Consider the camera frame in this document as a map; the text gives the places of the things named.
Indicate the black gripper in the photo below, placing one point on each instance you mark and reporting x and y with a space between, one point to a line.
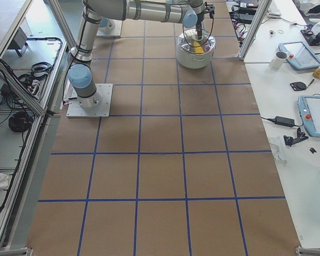
199 18

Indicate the glass pot lid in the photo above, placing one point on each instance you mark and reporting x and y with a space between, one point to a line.
187 37

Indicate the yellow corn cob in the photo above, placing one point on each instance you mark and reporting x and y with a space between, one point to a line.
198 48

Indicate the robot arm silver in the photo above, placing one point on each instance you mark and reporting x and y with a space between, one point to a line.
106 25
79 72

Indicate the white steel cooking pot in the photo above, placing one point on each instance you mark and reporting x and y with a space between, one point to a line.
193 61

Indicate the white mug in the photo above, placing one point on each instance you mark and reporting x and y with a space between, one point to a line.
278 60

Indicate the teach pendant far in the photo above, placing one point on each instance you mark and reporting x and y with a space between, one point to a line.
303 56

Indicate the teach pendant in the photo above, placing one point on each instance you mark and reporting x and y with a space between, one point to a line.
303 56
309 108

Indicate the black power adapter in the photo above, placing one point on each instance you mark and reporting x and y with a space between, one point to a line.
284 121

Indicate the teach pendant near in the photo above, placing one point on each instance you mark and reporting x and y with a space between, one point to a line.
309 108

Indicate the aluminium frame post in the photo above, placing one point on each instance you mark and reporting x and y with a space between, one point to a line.
256 23

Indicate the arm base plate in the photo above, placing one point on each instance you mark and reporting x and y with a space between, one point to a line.
115 33
97 105

